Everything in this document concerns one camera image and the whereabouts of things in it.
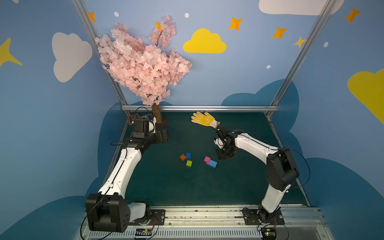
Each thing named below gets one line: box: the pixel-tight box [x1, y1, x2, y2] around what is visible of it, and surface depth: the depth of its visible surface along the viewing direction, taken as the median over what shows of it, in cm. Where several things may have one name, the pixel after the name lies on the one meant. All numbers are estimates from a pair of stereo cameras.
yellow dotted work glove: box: [191, 111, 221, 129], surface depth 121 cm
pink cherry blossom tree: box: [94, 15, 193, 124], surface depth 76 cm
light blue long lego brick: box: [206, 159, 218, 168], surface depth 95 cm
